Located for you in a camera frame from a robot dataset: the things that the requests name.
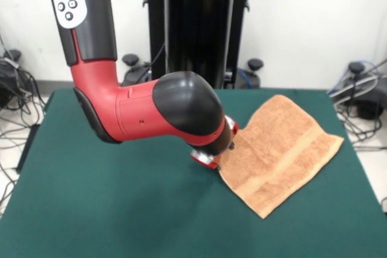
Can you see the tan terry towel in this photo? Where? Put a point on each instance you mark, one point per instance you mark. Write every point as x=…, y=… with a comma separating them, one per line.
x=278, y=161

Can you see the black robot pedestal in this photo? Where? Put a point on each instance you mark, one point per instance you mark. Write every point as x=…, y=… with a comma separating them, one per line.
x=196, y=28

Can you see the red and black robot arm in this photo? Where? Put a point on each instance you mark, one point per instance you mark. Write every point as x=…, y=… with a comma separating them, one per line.
x=145, y=113

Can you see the dark stand base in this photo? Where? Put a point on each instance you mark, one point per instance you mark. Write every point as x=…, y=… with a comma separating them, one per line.
x=6, y=85

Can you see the black round foot knob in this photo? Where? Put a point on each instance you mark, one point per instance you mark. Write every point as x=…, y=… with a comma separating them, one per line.
x=255, y=64
x=356, y=67
x=12, y=54
x=130, y=59

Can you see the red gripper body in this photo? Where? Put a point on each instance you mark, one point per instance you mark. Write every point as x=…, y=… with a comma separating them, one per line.
x=208, y=164

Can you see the dark green tablecloth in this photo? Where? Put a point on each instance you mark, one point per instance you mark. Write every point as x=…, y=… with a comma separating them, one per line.
x=90, y=194

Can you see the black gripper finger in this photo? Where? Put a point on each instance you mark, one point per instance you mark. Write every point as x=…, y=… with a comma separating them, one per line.
x=218, y=167
x=232, y=145

